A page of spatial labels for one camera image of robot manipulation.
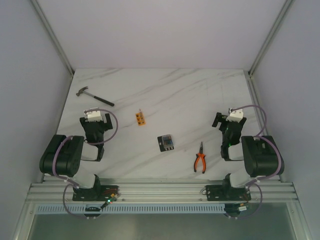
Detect black fuse box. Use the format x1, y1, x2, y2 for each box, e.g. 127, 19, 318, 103
157, 134, 175, 152

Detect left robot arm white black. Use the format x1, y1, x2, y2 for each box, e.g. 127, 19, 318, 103
39, 110, 113, 201

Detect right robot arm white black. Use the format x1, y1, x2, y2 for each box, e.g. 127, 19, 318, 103
206, 110, 285, 201

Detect orange terminal block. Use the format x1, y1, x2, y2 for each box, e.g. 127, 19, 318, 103
135, 109, 146, 126

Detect orange handled pliers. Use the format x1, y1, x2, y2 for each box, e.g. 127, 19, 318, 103
193, 141, 207, 174

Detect claw hammer black handle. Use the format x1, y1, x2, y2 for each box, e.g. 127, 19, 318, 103
76, 86, 115, 107

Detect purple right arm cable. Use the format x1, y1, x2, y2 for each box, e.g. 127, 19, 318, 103
231, 104, 285, 220

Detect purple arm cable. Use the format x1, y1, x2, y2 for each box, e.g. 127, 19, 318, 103
231, 104, 285, 220
53, 107, 120, 221

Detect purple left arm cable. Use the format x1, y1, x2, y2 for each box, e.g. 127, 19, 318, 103
53, 107, 120, 221

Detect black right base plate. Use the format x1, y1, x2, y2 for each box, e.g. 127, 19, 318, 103
205, 185, 252, 202

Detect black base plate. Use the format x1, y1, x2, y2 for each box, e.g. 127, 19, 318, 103
205, 185, 252, 202
72, 185, 119, 202

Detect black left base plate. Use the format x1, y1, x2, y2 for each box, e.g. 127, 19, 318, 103
72, 185, 119, 202

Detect aluminium rail frame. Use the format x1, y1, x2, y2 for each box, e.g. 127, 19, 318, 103
26, 176, 299, 204

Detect white slotted cable duct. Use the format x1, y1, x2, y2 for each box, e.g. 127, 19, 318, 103
35, 203, 225, 215

